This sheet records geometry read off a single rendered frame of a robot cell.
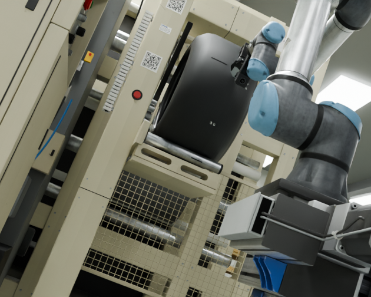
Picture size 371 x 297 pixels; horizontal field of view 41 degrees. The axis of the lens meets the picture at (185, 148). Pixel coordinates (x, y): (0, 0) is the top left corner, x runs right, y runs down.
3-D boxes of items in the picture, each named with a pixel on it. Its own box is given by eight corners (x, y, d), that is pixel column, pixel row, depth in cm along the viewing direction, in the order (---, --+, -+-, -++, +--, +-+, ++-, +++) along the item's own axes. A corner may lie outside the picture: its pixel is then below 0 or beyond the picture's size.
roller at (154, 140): (141, 139, 202) (141, 141, 198) (145, 129, 202) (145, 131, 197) (218, 172, 208) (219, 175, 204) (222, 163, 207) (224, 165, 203)
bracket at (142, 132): (135, 142, 193) (144, 119, 195) (123, 155, 231) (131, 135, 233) (143, 145, 193) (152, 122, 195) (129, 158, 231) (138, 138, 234)
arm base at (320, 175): (356, 211, 107) (368, 169, 109) (291, 185, 107) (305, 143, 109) (329, 215, 122) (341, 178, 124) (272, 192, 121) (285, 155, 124)
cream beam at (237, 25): (188, 10, 246) (198, -15, 249) (176, 29, 270) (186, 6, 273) (295, 63, 256) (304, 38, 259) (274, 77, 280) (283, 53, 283)
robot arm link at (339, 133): (360, 169, 111) (377, 115, 114) (307, 145, 110) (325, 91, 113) (334, 175, 123) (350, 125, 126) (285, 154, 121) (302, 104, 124)
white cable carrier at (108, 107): (102, 108, 204) (146, 9, 214) (101, 110, 209) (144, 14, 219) (112, 112, 205) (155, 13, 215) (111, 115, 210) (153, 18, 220)
